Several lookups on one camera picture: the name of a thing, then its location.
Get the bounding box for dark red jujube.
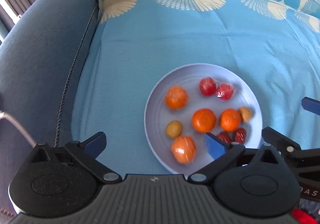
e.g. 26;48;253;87
217;131;233;143
233;128;247;144

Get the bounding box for bare orange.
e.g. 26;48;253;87
219;108;241;132
191;108;216;134

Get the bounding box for tan round longan fruit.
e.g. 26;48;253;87
238;107;252;123

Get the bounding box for small tan longan fruit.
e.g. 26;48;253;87
165;121;183;138

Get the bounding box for red fruit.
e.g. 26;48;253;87
199;77;216;96
216;82;234;101

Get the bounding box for bare orange in plate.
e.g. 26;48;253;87
191;108;216;134

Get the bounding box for light blue round plate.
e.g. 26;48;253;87
144;63;263;176

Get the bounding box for red fabric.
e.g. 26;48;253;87
291;209;318;224

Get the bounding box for wrapped orange in plate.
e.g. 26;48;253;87
165;85;189;110

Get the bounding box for blue fan-patterned cloth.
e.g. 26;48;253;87
71;0;319;175

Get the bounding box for white charging cable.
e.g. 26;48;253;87
0;110;38;148

